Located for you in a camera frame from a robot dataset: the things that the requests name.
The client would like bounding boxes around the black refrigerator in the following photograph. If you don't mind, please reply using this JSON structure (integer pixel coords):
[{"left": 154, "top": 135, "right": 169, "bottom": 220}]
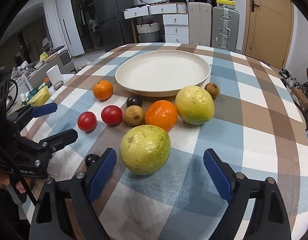
[{"left": 93, "top": 0, "right": 134, "bottom": 51}]

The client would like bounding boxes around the dark plum near gripper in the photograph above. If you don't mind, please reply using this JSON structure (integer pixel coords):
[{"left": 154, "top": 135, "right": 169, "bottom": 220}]
[{"left": 85, "top": 154, "right": 100, "bottom": 168}]

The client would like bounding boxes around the brown longan by plate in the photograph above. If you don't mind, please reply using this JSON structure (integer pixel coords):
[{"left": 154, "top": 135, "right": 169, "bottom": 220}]
[{"left": 204, "top": 82, "right": 220, "bottom": 99}]

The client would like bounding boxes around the white drawer desk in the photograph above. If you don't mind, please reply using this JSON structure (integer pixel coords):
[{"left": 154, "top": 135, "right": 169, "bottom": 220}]
[{"left": 123, "top": 3, "right": 189, "bottom": 44}]

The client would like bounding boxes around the checkered tablecloth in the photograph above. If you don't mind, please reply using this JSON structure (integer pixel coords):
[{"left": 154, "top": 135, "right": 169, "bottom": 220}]
[{"left": 22, "top": 43, "right": 308, "bottom": 239}]

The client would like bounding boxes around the silver grey suitcase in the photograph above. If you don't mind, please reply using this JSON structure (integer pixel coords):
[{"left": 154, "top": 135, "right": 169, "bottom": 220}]
[{"left": 211, "top": 7, "right": 239, "bottom": 52}]

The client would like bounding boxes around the white wardrobe cabinet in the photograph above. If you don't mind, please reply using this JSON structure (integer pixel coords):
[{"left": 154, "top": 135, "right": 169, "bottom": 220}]
[{"left": 55, "top": 0, "right": 85, "bottom": 56}]

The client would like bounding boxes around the dark purple plum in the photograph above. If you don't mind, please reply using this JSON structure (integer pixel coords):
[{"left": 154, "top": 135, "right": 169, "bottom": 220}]
[{"left": 126, "top": 95, "right": 143, "bottom": 107}]

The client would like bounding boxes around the cream round plate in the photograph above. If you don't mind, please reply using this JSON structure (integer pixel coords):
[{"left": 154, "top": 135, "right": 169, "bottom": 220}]
[{"left": 115, "top": 50, "right": 211, "bottom": 98}]

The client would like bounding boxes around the red tomato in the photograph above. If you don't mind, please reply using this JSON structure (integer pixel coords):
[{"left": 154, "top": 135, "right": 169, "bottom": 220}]
[
  {"left": 101, "top": 105, "right": 123, "bottom": 126},
  {"left": 77, "top": 111, "right": 97, "bottom": 132}
]

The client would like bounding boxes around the person left hand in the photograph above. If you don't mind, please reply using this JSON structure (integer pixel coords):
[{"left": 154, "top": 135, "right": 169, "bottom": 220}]
[{"left": 0, "top": 172, "right": 26, "bottom": 193}]

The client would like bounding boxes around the woven laundry basket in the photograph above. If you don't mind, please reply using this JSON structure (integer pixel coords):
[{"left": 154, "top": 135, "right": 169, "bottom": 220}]
[{"left": 137, "top": 21, "right": 161, "bottom": 43}]

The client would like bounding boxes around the small orange tangerine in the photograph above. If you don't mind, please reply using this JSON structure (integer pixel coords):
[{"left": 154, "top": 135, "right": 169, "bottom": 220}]
[{"left": 93, "top": 80, "right": 113, "bottom": 101}]

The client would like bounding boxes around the yellow-green guava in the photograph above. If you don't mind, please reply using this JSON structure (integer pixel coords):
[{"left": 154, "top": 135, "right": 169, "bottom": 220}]
[
  {"left": 120, "top": 125, "right": 171, "bottom": 176},
  {"left": 175, "top": 86, "right": 215, "bottom": 125}
]

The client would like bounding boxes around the wooden door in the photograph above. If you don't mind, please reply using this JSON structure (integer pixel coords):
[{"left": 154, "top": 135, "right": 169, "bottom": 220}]
[{"left": 243, "top": 0, "right": 294, "bottom": 69}]

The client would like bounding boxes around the beige suitcase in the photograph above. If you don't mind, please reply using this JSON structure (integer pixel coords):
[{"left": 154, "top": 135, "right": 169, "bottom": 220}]
[{"left": 188, "top": 2, "right": 213, "bottom": 47}]

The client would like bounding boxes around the white paper roll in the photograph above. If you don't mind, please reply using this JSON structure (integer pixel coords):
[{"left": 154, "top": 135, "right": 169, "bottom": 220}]
[{"left": 46, "top": 64, "right": 64, "bottom": 85}]

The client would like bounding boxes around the large orange tangerine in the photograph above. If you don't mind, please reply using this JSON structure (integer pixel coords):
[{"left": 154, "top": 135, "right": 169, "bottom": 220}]
[{"left": 145, "top": 100, "right": 178, "bottom": 132}]

